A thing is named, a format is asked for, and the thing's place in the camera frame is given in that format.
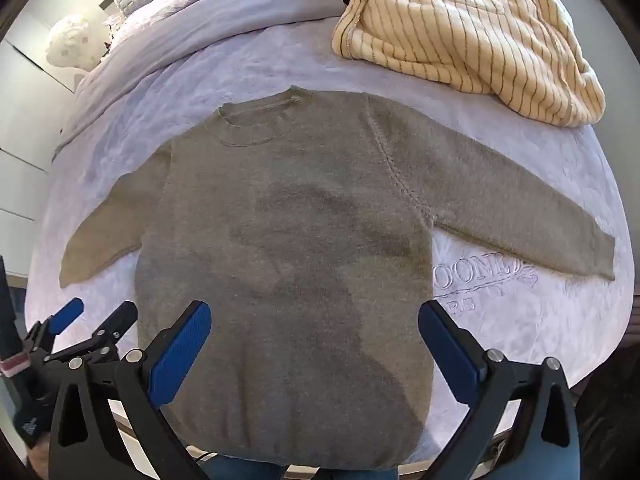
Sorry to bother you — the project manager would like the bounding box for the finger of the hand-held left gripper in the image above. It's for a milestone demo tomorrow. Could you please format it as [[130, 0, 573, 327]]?
[[50, 301, 139, 362], [25, 297, 84, 361]]

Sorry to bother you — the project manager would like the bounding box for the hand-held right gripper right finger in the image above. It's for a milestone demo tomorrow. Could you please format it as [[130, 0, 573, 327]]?
[[418, 300, 583, 480]]

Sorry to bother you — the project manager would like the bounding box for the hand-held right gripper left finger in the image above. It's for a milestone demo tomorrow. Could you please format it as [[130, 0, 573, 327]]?
[[47, 300, 212, 480]]

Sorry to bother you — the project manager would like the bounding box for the grey knitted sweater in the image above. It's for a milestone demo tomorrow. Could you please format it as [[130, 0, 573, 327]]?
[[59, 86, 617, 468]]

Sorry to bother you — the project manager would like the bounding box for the white wardrobe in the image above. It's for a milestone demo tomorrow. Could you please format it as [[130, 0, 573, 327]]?
[[0, 25, 76, 281]]

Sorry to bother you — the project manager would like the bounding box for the lavender plush blanket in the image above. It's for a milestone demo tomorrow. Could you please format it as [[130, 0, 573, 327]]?
[[25, 10, 633, 411]]

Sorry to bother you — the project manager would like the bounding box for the cream striped garment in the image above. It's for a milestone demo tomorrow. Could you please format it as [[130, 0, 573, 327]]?
[[332, 0, 607, 128]]

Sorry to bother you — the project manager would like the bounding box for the grey duvet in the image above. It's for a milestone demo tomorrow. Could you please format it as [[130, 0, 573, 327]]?
[[52, 0, 353, 161]]

